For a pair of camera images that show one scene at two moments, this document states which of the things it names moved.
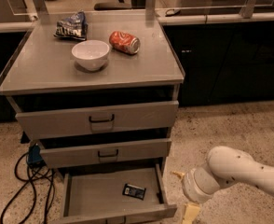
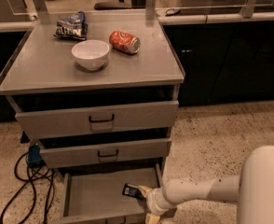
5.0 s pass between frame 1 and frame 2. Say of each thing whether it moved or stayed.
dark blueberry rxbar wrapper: stayed
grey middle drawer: stayed
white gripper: moved
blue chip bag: stayed
